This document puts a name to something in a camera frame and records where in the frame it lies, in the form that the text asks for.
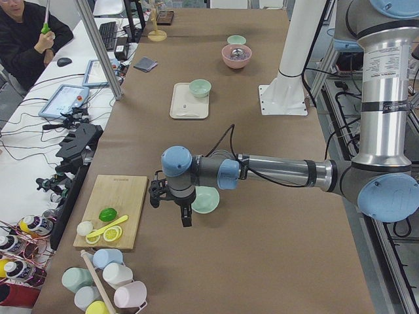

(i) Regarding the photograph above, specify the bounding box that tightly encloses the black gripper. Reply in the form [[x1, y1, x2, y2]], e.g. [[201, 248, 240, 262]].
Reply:
[[175, 200, 194, 228]]

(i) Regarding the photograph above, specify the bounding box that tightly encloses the green bowl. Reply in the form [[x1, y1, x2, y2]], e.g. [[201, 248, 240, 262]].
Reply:
[[192, 186, 220, 214], [189, 78, 212, 98], [227, 35, 247, 45]]

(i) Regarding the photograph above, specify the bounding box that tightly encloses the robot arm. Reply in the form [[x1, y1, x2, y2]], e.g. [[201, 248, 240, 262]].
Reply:
[[149, 1, 418, 227]]

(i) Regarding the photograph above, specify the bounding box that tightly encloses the bamboo cutting board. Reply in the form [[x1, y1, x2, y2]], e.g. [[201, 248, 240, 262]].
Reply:
[[73, 175, 148, 251]]

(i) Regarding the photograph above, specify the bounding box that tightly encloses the yellow plastic knife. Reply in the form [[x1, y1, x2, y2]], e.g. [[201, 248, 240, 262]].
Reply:
[[86, 215, 129, 237]]

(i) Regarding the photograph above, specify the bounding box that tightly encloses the lemon slice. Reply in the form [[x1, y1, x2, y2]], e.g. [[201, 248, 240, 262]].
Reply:
[[85, 230, 101, 245], [103, 225, 123, 242]]

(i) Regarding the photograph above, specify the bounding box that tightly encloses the green lime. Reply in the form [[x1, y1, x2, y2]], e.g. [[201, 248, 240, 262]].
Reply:
[[98, 207, 117, 222]]

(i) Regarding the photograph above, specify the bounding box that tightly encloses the white plastic cup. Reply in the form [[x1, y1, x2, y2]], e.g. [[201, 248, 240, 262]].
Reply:
[[102, 262, 134, 289]]

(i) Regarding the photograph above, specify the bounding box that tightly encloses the blue plastic cup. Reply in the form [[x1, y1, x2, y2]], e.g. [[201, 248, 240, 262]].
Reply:
[[92, 249, 124, 269]]

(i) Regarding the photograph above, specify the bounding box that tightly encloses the pink plastic cup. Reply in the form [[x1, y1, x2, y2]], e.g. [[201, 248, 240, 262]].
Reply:
[[113, 281, 147, 309]]

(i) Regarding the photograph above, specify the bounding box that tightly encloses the white garlic bulb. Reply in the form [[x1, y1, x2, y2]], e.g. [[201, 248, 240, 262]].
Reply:
[[77, 220, 94, 236]]

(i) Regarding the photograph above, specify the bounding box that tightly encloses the cream serving tray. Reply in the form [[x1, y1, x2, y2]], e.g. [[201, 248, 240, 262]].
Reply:
[[170, 82, 210, 120]]

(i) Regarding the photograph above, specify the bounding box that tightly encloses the wooden cup rack rod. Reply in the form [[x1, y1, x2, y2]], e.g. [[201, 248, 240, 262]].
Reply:
[[80, 250, 117, 314]]

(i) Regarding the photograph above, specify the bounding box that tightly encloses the green bowl on tray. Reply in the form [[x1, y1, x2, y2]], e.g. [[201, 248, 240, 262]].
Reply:
[[189, 78, 212, 98]]

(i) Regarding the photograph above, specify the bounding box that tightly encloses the black plastic rack stand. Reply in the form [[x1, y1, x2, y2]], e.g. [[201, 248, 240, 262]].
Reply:
[[55, 123, 103, 175]]

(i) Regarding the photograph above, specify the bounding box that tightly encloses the yellow plastic cup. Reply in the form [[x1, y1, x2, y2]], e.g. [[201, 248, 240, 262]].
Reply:
[[85, 300, 109, 314]]

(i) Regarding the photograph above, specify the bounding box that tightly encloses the green plastic cup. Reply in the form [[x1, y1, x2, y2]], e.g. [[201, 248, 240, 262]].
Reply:
[[62, 268, 94, 293]]

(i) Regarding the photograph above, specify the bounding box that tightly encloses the grey plastic cup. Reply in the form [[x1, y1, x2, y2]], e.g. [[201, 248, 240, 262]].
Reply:
[[74, 287, 101, 311]]

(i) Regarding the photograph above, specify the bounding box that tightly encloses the grey folded cloth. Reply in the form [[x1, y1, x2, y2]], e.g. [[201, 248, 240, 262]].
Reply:
[[134, 57, 158, 73]]

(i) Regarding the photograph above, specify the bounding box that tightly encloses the far teach pendant tablet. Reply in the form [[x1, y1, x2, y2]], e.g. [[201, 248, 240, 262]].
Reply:
[[82, 60, 109, 88]]

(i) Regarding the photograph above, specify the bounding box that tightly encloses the teach pendant tablet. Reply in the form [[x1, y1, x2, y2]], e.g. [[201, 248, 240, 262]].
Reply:
[[38, 84, 90, 120], [82, 60, 109, 88]]

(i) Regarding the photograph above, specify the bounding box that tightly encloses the pink bowl with ice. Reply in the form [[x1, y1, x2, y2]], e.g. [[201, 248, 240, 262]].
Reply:
[[221, 44, 253, 69]]

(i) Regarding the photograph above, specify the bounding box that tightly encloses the near teach pendant tablet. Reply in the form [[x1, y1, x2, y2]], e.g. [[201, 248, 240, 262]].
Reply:
[[38, 84, 90, 120]]

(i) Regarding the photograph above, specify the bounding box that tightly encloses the metal ice scoop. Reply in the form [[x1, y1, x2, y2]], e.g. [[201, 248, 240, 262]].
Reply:
[[230, 48, 245, 59]]

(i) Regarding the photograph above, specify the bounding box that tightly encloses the wooden mug tree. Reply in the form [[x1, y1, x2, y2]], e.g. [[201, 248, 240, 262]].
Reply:
[[141, 1, 167, 42]]

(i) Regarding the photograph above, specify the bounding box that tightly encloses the black computer mouse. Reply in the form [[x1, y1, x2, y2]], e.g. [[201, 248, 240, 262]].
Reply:
[[56, 57, 73, 67]]

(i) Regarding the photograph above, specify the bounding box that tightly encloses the black keyboard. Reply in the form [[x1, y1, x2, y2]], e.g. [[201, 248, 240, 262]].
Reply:
[[99, 22, 117, 51]]

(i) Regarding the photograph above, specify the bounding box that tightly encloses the person in black sweater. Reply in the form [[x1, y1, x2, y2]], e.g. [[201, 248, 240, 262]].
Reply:
[[1, 1, 73, 91]]

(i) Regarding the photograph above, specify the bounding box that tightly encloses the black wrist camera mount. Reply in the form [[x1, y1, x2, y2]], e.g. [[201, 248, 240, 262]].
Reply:
[[149, 170, 172, 209]]

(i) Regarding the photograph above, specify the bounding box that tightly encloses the black camera cable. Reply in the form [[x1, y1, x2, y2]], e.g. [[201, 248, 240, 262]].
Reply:
[[204, 123, 317, 189]]

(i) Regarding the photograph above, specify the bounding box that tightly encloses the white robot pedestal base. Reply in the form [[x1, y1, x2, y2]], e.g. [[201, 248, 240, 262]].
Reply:
[[259, 0, 329, 116]]

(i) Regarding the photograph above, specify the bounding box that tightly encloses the aluminium frame post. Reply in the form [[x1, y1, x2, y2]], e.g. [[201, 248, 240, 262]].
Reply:
[[74, 0, 122, 101]]

